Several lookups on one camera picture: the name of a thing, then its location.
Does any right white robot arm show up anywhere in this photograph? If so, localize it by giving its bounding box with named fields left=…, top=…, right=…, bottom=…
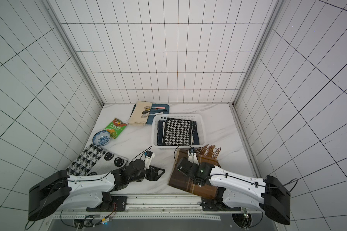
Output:
left=176, top=158, right=291, bottom=225

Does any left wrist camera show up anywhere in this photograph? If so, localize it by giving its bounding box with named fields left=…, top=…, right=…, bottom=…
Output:
left=144, top=150, right=155, bottom=169

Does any houndstooth cloth with gear prints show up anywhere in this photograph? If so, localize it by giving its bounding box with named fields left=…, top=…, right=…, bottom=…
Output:
left=66, top=144, right=129, bottom=176

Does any white plastic perforated basket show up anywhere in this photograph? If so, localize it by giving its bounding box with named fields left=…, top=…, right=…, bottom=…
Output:
left=151, top=114, right=207, bottom=149

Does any brown striped fringed scarf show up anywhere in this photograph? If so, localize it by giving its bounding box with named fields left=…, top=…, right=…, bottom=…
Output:
left=168, top=148, right=220, bottom=199

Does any metal base rail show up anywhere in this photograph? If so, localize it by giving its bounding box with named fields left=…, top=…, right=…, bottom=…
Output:
left=40, top=194, right=285, bottom=231

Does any spoon with white handle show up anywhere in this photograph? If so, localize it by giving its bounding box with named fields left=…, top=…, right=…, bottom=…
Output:
left=141, top=112, right=164, bottom=118

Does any teal blue tray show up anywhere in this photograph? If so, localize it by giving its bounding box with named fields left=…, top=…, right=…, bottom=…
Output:
left=146, top=104, right=170, bottom=125

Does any navy grey striped scarf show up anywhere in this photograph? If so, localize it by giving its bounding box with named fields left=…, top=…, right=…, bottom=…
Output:
left=157, top=120, right=200, bottom=146

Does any green snack bag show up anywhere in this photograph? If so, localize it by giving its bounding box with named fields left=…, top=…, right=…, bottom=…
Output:
left=104, top=118, right=128, bottom=139

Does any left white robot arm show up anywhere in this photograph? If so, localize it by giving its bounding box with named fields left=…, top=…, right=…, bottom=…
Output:
left=28, top=157, right=165, bottom=221

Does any blue patterned ceramic bowl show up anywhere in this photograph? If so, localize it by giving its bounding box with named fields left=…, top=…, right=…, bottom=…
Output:
left=92, top=130, right=111, bottom=146

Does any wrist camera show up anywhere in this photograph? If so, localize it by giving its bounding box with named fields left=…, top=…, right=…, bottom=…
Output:
left=144, top=150, right=155, bottom=169
left=188, top=147, right=199, bottom=165

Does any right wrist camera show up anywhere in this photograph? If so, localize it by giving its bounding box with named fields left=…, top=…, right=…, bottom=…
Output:
left=188, top=147, right=199, bottom=165

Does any black white houndstooth scarf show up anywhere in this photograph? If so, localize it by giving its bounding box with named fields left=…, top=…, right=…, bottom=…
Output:
left=163, top=118, right=193, bottom=146

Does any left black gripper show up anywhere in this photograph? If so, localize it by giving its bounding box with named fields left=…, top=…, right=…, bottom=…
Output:
left=129, top=165, right=165, bottom=182

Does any spoon with red handle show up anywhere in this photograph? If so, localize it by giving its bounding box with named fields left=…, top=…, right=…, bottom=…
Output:
left=144, top=106, right=166, bottom=110

